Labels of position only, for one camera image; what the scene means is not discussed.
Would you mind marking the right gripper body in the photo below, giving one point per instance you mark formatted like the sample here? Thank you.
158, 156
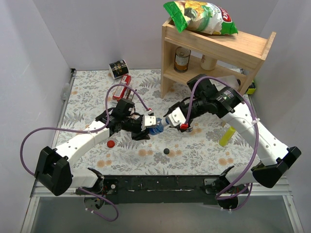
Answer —
180, 107

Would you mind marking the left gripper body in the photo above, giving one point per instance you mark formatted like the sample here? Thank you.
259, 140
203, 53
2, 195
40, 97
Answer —
142, 126

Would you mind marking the blue-label Pocari bottle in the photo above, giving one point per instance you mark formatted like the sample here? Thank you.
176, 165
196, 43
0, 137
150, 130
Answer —
161, 123

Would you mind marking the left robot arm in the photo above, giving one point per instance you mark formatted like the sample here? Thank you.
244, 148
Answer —
55, 169

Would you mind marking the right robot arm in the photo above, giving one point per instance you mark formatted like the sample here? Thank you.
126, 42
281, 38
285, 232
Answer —
271, 158

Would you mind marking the black bottle cap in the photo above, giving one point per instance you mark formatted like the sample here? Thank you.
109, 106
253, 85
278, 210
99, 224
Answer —
166, 151

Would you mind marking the red bottle cap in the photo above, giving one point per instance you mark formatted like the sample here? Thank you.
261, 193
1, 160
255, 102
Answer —
110, 143

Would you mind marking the yellow bottle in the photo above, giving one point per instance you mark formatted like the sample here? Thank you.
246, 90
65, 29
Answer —
227, 136

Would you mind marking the floral table mat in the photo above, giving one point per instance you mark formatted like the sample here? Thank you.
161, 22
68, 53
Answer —
191, 153

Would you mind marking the brown snack bar wrapper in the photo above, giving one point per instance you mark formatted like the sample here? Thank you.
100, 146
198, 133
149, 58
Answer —
129, 94

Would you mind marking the red cardboard box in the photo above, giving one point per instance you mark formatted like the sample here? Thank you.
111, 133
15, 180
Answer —
120, 90

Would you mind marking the beige cup on shelf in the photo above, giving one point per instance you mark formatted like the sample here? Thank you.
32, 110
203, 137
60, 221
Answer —
208, 63

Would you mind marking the tin can on shelf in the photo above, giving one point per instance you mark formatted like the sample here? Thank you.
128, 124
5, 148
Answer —
181, 60

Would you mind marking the white jug on shelf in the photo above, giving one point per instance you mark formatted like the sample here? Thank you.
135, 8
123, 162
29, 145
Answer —
229, 80

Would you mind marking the yellow green box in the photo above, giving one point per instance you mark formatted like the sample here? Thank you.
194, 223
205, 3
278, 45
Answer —
251, 89

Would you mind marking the black base bar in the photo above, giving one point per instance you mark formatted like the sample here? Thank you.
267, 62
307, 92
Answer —
128, 189

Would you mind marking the wooden shelf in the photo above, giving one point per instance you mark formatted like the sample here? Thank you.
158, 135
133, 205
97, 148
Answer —
241, 55

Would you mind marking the green chips bag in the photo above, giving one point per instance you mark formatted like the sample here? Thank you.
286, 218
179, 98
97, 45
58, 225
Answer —
201, 17

